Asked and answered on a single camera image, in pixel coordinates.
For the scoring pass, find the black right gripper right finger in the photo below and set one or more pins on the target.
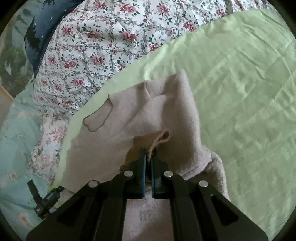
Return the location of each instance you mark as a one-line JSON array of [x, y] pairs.
[[198, 210]]

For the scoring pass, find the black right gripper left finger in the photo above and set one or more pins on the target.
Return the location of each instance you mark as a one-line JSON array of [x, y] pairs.
[[97, 210]]

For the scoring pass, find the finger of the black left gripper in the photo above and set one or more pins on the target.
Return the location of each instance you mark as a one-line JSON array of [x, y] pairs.
[[37, 198]]

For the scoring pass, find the beige fuzzy sweater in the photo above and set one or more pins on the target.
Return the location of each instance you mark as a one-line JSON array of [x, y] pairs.
[[156, 116]]

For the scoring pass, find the teal floral pillow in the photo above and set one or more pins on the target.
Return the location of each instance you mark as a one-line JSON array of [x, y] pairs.
[[19, 134]]

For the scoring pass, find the green landscape headboard panel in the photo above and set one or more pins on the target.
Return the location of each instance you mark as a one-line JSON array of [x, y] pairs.
[[16, 69]]

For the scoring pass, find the light green bed sheet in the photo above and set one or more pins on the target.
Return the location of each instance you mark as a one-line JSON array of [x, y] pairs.
[[241, 69]]

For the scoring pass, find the floral rose quilt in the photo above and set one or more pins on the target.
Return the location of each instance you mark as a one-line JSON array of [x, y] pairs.
[[95, 41]]

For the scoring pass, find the dark blue starry pillow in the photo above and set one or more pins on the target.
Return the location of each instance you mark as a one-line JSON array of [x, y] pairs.
[[43, 26]]

